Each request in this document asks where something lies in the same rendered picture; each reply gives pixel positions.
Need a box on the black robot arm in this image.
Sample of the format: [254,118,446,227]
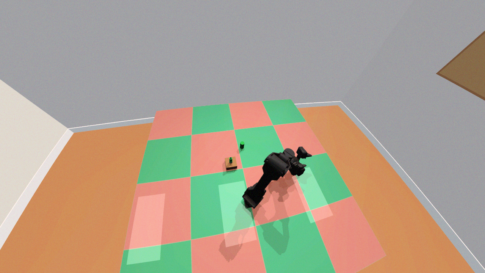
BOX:
[242,148,305,209]

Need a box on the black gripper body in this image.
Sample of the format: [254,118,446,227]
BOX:
[289,146,307,176]

